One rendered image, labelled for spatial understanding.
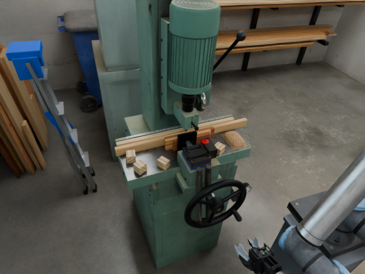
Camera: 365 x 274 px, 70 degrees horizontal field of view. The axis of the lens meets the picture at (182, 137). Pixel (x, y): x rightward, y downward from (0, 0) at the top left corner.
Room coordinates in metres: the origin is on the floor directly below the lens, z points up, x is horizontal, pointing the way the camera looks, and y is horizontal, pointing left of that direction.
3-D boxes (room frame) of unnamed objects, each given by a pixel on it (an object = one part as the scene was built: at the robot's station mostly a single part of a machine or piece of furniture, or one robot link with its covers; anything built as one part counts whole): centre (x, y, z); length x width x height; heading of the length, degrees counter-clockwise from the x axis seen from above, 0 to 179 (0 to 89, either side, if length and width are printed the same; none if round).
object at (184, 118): (0.99, -0.01, 1.03); 0.14 x 0.07 x 0.09; 25
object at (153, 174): (0.86, -0.04, 0.87); 0.61 x 0.30 x 0.06; 115
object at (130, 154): (0.80, 0.22, 0.92); 0.04 x 0.04 x 0.04; 15
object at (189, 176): (0.78, -0.07, 0.92); 0.15 x 0.13 x 0.09; 115
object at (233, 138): (0.98, -0.25, 0.91); 0.12 x 0.09 x 0.03; 25
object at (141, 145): (0.97, -0.02, 0.92); 0.68 x 0.02 x 0.04; 115
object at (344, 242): (0.72, -0.75, 0.65); 0.19 x 0.19 x 0.10
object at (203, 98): (1.14, -0.07, 1.02); 0.12 x 0.03 x 0.12; 25
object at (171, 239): (1.08, 0.04, 0.36); 0.58 x 0.45 x 0.71; 25
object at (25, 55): (1.37, 0.83, 0.58); 0.27 x 0.25 x 1.16; 113
